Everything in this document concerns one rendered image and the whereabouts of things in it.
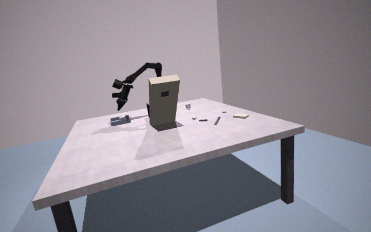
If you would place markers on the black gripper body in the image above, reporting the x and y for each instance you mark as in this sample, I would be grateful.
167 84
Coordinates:
123 98

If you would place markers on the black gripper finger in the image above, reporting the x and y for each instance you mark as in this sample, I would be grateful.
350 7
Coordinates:
119 106

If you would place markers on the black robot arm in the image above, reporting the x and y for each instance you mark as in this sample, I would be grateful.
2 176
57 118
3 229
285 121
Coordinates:
130 79

